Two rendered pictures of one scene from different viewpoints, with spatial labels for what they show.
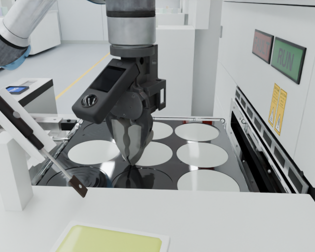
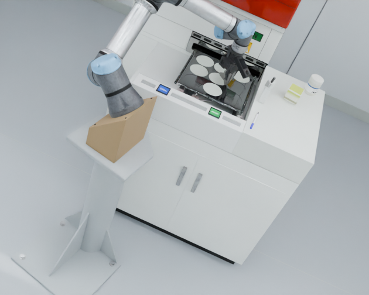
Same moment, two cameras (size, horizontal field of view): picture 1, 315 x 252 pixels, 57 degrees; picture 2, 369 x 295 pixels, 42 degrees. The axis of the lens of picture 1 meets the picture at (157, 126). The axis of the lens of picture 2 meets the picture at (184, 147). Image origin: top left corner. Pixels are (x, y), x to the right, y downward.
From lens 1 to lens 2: 2.48 m
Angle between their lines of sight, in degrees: 75
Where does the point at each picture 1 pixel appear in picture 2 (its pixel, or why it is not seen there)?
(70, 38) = not seen: outside the picture
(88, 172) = (226, 94)
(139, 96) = not seen: hidden behind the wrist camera
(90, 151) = (212, 89)
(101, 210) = not seen: hidden behind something
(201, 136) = (209, 62)
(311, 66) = (266, 39)
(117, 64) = (240, 58)
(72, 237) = (291, 89)
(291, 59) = (256, 35)
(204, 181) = (238, 76)
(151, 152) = (218, 78)
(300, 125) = (260, 51)
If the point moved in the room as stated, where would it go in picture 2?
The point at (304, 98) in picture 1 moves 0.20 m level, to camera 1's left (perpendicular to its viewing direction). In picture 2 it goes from (262, 45) to (257, 64)
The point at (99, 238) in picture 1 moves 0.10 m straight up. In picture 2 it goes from (292, 87) to (301, 71)
